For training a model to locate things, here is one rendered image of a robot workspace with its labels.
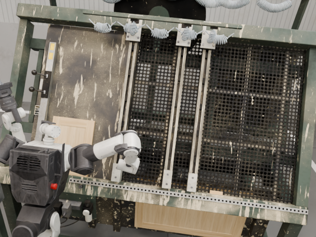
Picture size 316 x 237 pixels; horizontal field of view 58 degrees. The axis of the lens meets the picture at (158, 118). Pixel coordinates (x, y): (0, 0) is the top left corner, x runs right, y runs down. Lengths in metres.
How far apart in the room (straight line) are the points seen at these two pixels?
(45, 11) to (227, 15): 2.86
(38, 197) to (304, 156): 1.69
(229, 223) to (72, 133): 1.44
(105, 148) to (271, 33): 1.38
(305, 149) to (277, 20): 2.86
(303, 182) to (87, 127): 1.55
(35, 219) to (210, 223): 1.42
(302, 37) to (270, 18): 2.46
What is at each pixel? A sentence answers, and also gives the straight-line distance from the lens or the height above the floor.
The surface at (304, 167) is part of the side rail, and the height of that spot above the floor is 1.13.
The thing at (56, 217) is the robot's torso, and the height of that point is 0.97.
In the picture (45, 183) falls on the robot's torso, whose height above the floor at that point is 1.28.
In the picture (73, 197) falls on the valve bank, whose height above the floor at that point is 0.77.
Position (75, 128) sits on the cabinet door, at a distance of 2.15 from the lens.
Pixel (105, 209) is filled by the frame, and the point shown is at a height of 0.39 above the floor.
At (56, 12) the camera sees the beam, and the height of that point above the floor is 1.89.
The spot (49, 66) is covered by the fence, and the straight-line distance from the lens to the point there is 2.27.
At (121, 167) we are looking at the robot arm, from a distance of 1.71.
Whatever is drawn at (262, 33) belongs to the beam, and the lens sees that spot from 2.18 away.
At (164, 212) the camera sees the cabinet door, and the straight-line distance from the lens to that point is 2.47.
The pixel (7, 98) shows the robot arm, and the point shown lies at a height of 1.52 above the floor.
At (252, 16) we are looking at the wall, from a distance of 4.60.
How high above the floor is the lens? 2.30
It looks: 30 degrees down
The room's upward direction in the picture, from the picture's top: 5 degrees clockwise
